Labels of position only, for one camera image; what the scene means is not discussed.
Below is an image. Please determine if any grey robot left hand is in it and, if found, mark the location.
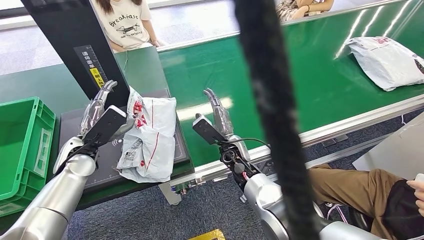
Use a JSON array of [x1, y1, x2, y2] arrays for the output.
[[52, 80, 137, 175]]

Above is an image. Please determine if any white courier bag red print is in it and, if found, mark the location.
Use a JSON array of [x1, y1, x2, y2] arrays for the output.
[[115, 86, 177, 184]]

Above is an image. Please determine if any black inbound scanner machine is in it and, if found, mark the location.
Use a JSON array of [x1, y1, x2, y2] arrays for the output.
[[20, 0, 193, 200]]

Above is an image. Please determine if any yellow black label sticker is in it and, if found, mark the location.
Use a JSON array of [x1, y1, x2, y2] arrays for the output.
[[73, 44, 107, 90]]

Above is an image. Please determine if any green plastic crate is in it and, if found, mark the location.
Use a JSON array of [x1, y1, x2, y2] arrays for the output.
[[0, 96, 57, 218]]

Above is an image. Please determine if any person in pale shirt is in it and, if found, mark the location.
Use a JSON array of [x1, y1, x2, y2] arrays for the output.
[[91, 0, 166, 54]]

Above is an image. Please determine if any yellow floor tape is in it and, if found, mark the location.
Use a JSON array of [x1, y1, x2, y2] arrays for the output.
[[187, 229, 226, 240]]

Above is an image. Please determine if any person in patterned clothing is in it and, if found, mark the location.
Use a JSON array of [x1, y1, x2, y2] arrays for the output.
[[275, 0, 335, 23]]

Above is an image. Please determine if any person in chair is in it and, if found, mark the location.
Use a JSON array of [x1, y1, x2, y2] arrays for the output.
[[309, 163, 424, 240]]

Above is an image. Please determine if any office chair base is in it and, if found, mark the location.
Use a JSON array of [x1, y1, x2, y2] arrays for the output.
[[322, 202, 374, 233]]

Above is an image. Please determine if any wide white courier bag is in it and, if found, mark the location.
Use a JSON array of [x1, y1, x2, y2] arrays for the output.
[[344, 35, 424, 93]]

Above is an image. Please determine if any white board panel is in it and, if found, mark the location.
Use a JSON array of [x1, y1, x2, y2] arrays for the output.
[[352, 110, 424, 181]]

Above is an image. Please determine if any person's hand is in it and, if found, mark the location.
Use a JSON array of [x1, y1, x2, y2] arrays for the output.
[[406, 178, 424, 218]]

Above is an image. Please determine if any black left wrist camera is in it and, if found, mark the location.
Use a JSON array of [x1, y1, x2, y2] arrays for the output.
[[82, 105, 127, 148]]

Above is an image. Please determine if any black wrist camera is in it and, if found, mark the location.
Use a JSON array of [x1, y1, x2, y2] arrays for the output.
[[192, 113, 227, 146], [82, 105, 127, 148]]

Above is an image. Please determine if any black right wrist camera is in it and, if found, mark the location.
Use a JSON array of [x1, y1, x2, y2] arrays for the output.
[[192, 113, 227, 146]]

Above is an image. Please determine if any thin black camera cable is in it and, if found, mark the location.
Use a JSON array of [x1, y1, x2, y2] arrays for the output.
[[220, 137, 271, 149]]

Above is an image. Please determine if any thick black fuzzy cable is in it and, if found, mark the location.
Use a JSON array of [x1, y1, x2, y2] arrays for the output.
[[233, 0, 321, 240]]

